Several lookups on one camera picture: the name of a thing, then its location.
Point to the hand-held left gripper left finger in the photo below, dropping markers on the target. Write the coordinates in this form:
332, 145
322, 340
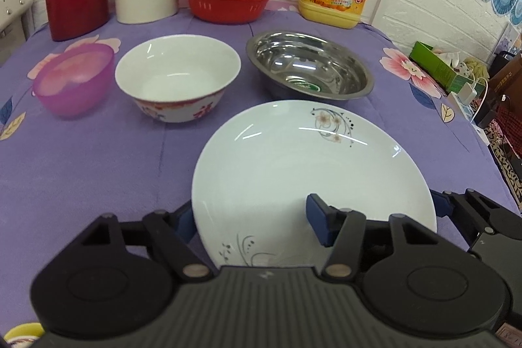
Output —
186, 225

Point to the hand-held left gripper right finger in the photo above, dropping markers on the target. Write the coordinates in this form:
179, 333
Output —
319, 220

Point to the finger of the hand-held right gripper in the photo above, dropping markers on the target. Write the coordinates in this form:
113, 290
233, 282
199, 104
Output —
442, 205

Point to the white floral plate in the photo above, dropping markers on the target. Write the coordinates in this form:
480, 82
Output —
301, 172

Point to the white power strip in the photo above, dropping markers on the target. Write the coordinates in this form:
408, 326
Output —
469, 109

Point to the purple floral tablecloth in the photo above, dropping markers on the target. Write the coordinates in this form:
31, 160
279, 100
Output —
102, 160

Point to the white charger plug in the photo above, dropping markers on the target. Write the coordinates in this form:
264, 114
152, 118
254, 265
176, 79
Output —
468, 92

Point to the green cardboard box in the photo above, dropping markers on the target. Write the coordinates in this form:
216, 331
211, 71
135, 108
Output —
436, 64

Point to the brown cardboard box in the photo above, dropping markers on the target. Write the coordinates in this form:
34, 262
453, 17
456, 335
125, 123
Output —
507, 73

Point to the white floral ceramic bowl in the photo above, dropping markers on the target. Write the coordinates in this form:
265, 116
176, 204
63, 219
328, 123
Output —
178, 75

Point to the stainless steel bowl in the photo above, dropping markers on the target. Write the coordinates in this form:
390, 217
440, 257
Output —
310, 66

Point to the purple plastic bowl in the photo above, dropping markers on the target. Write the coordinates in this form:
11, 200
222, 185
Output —
73, 81

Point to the red plastic basket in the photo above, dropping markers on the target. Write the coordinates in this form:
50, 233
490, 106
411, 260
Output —
228, 3

